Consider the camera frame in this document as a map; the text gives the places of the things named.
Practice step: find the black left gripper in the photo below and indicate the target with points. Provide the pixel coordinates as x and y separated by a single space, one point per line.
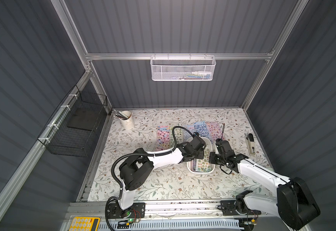
200 144

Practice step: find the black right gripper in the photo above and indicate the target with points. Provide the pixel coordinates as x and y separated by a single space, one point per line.
222 147

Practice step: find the white plastic storage tray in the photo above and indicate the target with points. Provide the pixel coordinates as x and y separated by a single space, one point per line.
207 148

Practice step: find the pink 3D sticker sheet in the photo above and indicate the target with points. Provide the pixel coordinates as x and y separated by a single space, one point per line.
216 131

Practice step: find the white green owl sticker sheet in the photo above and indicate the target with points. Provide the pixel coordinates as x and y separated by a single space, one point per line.
203 165

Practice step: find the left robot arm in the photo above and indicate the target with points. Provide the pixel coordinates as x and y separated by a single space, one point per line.
132 170

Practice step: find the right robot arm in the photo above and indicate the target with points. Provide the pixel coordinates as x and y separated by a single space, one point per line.
291 199

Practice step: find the black white handheld device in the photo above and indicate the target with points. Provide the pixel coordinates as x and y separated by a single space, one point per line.
250 143

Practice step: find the cream metal pen bucket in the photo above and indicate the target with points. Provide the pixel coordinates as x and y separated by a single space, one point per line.
128 122

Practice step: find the items in white basket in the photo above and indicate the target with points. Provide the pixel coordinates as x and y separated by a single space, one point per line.
197 75

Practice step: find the yellow calculator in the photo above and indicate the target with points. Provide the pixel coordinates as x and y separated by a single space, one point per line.
84 224

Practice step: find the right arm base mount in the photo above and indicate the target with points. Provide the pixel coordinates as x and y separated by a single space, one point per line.
235 207

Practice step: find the white slotted cable duct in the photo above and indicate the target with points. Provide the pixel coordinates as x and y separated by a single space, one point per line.
181 224

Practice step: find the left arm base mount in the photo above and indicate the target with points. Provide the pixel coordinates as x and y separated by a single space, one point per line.
137 210

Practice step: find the white wire wall basket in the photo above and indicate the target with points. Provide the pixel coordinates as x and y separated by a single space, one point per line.
164 67

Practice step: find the black wire wall basket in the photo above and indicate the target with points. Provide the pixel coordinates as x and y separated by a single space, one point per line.
78 125

